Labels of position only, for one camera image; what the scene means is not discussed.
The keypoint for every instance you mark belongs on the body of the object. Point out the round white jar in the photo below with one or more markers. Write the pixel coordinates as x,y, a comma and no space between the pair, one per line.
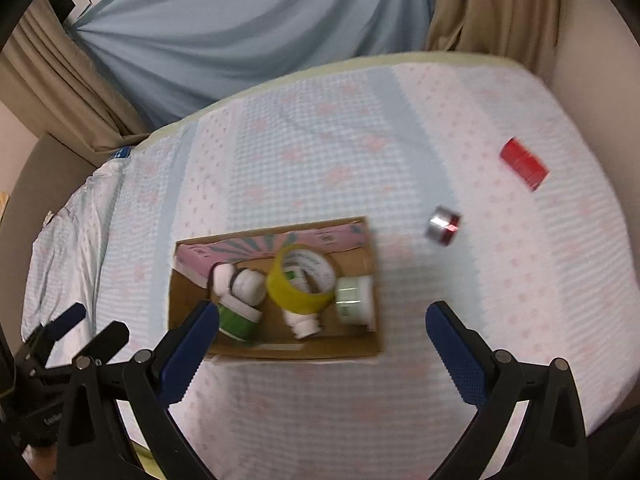
352,305

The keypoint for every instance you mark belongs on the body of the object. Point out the white pill bottle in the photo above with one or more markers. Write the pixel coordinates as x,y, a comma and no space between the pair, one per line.
302,325

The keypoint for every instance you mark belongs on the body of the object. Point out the white earbuds case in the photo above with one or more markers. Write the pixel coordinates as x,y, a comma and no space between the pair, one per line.
221,277

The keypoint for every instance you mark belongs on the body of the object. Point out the beige curtain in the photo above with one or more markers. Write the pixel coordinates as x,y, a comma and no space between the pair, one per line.
495,10
65,90

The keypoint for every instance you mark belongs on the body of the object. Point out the brown cardboard box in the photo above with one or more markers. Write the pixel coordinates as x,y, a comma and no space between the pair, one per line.
310,351

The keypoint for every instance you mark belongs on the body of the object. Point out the yellow tape roll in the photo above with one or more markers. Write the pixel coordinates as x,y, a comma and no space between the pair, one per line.
290,301

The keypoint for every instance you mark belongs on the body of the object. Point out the teal patterned cloth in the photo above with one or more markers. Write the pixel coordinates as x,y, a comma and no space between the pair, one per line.
122,152

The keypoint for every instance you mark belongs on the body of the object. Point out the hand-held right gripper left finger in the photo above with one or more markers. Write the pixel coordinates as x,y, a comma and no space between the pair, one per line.
190,345

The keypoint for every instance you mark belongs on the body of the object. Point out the checkered floral bed sheet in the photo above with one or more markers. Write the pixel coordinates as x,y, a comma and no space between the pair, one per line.
350,150

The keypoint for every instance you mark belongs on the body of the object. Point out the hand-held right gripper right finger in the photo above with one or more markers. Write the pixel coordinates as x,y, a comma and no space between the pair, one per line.
456,355

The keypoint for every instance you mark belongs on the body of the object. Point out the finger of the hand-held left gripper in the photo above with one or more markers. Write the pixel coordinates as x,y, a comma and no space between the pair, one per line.
67,320
107,340

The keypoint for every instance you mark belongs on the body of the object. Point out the white jar with dark cap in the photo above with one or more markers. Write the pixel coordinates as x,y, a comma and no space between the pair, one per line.
247,285

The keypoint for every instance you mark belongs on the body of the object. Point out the green jar with white lid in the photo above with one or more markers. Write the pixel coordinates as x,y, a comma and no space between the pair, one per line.
237,322

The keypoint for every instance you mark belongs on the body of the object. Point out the light blue hanging cloth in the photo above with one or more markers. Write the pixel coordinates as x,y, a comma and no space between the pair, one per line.
250,30

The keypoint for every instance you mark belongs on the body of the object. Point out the red carton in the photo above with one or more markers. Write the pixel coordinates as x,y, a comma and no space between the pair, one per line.
525,165

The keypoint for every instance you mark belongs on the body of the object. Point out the small red silver jar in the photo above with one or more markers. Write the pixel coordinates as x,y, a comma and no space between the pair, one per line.
444,225

